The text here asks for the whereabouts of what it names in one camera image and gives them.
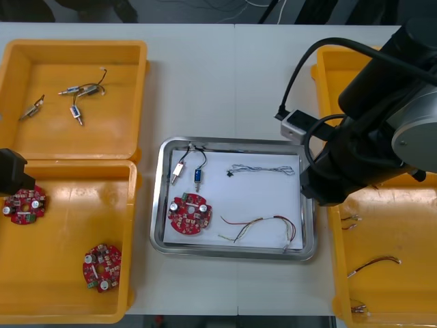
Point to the yellow-orange plastic bin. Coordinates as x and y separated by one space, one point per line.
44 140
385 232
68 222
333 78

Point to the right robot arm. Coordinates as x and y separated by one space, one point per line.
385 102

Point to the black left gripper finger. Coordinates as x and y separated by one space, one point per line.
17 184
12 162

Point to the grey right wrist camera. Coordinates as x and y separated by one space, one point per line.
295 124

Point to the white label solenoid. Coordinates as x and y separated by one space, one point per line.
178 169

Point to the white sheet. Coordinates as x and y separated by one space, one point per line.
239 198

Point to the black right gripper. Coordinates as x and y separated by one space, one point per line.
324 184

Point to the round red circuit board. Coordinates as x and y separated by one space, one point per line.
102 263
24 206
189 213

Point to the steel tray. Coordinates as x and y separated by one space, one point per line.
235 254

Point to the blue label solenoid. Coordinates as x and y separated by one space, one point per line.
70 90
75 112
197 175

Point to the grey metal solenoid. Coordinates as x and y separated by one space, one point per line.
89 91
30 111

